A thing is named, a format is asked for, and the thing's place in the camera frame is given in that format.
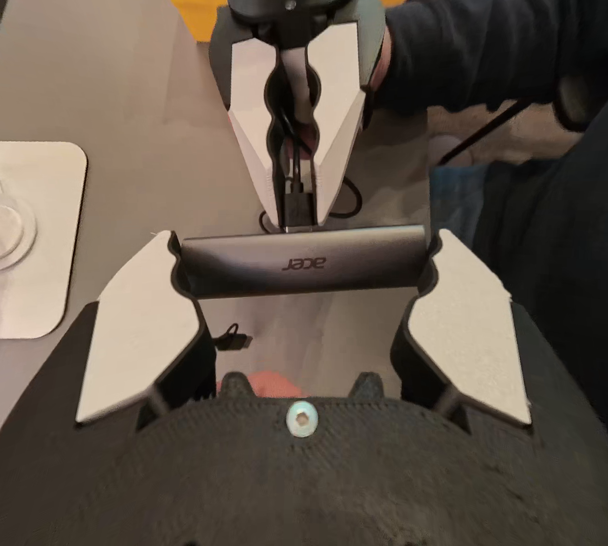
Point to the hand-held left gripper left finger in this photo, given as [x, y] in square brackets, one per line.
[137, 337]

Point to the person's blue jeans leg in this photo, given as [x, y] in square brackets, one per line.
[456, 203]

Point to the person's right forearm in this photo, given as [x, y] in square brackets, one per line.
[475, 47]

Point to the person's right hand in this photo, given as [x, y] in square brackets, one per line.
[384, 66]

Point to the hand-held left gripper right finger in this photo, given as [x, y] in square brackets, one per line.
[470, 337]

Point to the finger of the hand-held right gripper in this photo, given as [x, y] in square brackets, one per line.
[249, 94]
[339, 94]

